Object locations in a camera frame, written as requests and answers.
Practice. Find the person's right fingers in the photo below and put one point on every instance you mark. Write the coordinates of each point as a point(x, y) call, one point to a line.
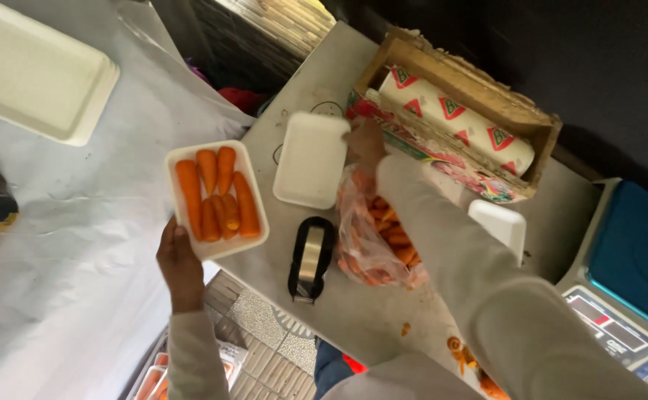
point(357, 130)

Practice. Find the stack of packed carrot trays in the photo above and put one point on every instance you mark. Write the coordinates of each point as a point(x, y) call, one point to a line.
point(154, 380)

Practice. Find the white film roll red triangles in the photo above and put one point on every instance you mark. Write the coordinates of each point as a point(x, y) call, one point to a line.
point(457, 119)

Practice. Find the small white foam tray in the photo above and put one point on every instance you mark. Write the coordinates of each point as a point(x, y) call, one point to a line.
point(499, 225)

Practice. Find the bunch of orange carrots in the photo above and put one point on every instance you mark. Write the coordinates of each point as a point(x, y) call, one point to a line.
point(218, 194)

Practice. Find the weighing scale with blue top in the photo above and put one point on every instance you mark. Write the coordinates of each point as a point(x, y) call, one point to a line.
point(635, 261)

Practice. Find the large white foam tray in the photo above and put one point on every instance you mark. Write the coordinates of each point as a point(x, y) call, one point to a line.
point(35, 72)

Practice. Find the worn wooden box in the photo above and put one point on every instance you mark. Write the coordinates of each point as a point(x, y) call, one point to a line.
point(468, 72)

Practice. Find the clear plastic bag of carrots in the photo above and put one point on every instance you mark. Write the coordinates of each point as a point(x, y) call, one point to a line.
point(365, 250)

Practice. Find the person's blue jeans leg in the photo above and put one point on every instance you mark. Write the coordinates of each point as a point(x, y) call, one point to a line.
point(329, 366)

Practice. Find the small carrot scrap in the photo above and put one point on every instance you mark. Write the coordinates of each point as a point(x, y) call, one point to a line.
point(405, 329)

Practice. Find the person's left hand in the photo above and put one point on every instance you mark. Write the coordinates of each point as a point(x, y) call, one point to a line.
point(182, 272)

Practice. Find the woven bamboo mat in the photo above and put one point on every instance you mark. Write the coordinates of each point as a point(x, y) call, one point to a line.
point(285, 22)

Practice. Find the person's right hand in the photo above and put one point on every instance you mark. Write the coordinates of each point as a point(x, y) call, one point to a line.
point(367, 147)

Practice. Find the heap of carrot scraps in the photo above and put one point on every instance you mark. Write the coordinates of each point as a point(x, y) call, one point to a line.
point(468, 361)

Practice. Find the white foam tray with carrots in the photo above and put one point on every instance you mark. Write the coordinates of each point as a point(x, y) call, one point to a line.
point(221, 249)

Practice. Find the black tape dispenser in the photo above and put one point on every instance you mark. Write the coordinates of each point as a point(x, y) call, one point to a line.
point(311, 255)

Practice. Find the white table cover sheet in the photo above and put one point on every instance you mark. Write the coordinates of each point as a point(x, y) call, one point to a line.
point(79, 250)

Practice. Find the red cloth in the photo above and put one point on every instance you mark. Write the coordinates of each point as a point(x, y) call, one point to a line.
point(243, 99)

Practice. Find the empty white foam tray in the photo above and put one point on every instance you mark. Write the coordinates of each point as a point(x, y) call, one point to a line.
point(310, 161)

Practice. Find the purple object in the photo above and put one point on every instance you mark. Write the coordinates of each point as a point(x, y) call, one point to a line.
point(197, 71)

